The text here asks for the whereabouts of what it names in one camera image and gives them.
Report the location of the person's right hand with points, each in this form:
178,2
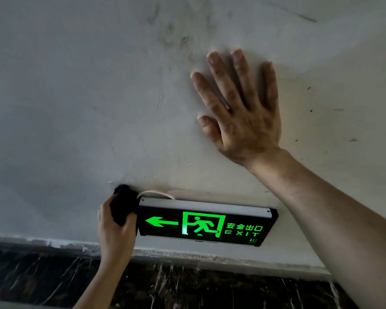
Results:
247,125

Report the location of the person's left hand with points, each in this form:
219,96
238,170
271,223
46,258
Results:
115,239

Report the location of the black cleaning cloth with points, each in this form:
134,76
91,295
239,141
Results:
123,202

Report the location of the green exit sign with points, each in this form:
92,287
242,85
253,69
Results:
167,223

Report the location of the person's left forearm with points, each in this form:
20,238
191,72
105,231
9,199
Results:
103,286

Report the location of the person's right forearm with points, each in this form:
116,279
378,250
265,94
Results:
334,222

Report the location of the dark marble baseboard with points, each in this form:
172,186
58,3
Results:
51,276

